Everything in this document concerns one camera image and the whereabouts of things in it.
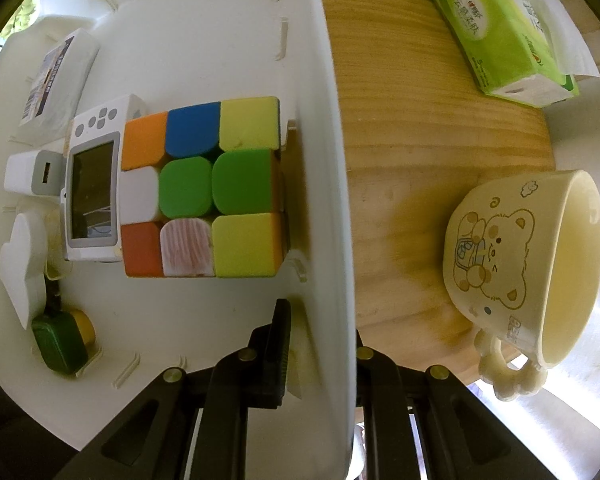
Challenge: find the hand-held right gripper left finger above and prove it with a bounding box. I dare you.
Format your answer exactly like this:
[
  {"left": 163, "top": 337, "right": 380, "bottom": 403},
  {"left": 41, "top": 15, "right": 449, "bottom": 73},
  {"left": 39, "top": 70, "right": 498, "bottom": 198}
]
[{"left": 55, "top": 299, "right": 293, "bottom": 480}]

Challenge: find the white plastic tray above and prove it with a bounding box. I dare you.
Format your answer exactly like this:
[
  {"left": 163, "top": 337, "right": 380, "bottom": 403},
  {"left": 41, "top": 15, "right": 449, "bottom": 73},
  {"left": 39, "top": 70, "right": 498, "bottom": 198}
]
[{"left": 0, "top": 0, "right": 358, "bottom": 480}]

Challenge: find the green and yellow gadget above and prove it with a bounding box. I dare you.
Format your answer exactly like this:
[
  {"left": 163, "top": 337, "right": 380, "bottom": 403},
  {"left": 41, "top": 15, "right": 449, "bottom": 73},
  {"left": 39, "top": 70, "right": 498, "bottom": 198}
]
[{"left": 31, "top": 308, "right": 97, "bottom": 376}]

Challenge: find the white cloud-shaped box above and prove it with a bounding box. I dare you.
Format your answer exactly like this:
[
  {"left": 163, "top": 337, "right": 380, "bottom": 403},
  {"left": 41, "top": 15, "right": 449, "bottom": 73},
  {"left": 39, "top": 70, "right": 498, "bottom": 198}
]
[{"left": 0, "top": 211, "right": 51, "bottom": 332}]

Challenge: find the white power adapter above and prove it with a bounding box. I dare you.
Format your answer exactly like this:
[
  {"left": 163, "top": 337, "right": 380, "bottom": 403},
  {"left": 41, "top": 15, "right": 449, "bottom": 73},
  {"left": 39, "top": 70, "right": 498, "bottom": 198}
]
[{"left": 5, "top": 150, "right": 68, "bottom": 196}]

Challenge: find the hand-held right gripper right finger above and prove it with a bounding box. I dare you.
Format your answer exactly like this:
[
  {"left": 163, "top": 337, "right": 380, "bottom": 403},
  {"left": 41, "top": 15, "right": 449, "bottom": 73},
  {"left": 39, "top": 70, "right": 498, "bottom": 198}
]
[{"left": 355, "top": 329, "right": 548, "bottom": 480}]

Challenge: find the colourful puzzle cube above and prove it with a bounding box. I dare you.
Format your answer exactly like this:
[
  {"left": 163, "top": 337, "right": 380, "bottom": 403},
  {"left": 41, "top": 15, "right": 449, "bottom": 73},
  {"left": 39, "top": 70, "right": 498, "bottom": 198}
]
[{"left": 120, "top": 96, "right": 291, "bottom": 279}]

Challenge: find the cream bear-print mug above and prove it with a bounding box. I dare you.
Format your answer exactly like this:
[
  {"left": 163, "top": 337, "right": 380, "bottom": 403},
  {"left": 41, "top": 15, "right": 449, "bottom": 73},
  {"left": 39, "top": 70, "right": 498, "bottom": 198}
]
[{"left": 442, "top": 169, "right": 600, "bottom": 402}]

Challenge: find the white digital camera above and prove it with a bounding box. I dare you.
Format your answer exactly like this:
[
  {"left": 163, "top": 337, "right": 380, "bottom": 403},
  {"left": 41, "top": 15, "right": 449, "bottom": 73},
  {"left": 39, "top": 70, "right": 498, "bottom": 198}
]
[{"left": 60, "top": 93, "right": 148, "bottom": 263}]

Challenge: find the green tissue pack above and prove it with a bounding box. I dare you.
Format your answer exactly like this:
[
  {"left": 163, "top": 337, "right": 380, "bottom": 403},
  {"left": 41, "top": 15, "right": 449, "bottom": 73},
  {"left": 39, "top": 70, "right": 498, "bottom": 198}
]
[{"left": 422, "top": 0, "right": 600, "bottom": 108}]

